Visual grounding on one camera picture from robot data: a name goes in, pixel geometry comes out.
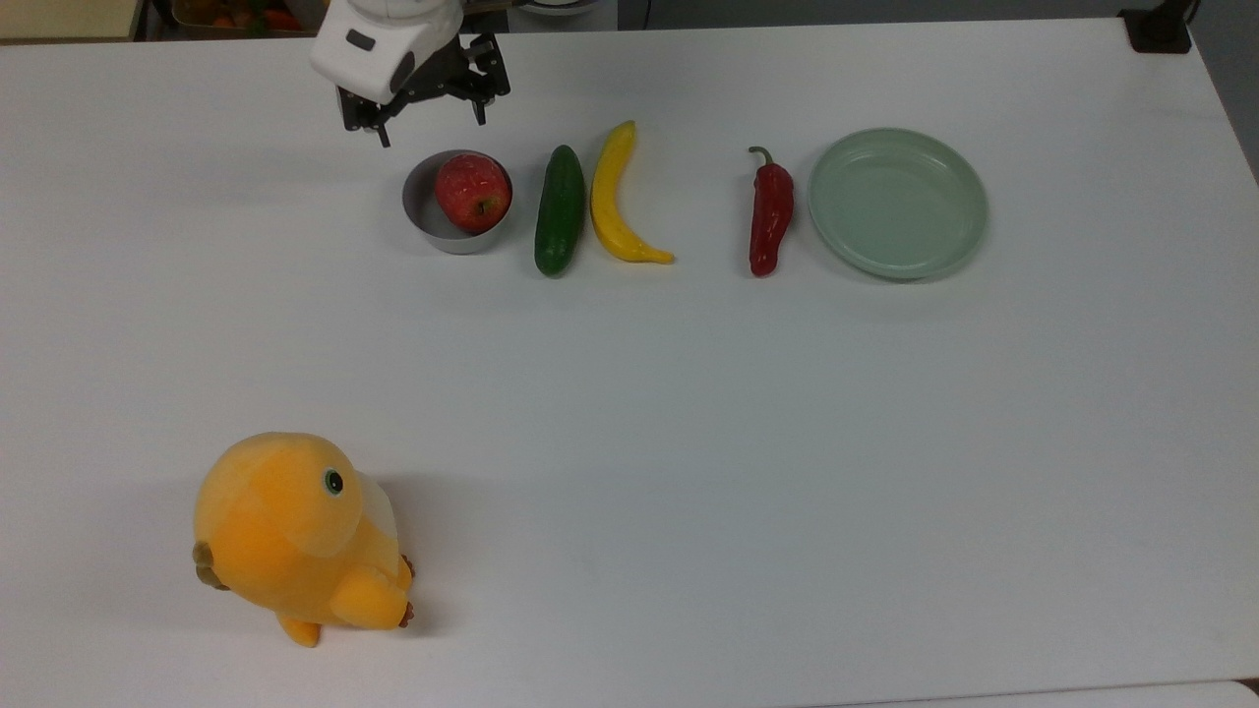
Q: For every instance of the pale green plate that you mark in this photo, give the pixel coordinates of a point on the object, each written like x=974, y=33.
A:
x=897, y=204

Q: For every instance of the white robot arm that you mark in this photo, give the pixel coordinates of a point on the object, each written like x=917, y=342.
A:
x=384, y=34

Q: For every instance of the orange plush toy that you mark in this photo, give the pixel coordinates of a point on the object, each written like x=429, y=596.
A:
x=285, y=541

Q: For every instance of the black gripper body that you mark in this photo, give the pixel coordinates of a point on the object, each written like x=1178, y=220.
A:
x=448, y=74

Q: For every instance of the green cucumber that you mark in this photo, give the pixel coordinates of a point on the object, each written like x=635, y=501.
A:
x=560, y=211

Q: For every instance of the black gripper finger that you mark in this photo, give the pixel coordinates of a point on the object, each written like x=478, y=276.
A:
x=381, y=133
x=481, y=110

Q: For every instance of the red apple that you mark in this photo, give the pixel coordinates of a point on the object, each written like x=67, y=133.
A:
x=474, y=193

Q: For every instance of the red chili pepper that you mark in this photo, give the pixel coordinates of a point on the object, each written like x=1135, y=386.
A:
x=771, y=211

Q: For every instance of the yellow banana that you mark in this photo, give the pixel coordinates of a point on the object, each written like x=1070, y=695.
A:
x=610, y=211

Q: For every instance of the crate of vegetables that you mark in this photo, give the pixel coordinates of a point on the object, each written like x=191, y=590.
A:
x=236, y=15

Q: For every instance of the gray round bowl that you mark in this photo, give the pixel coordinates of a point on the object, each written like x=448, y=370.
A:
x=421, y=211

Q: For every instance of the beige board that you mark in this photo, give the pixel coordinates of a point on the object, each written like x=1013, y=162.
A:
x=64, y=18

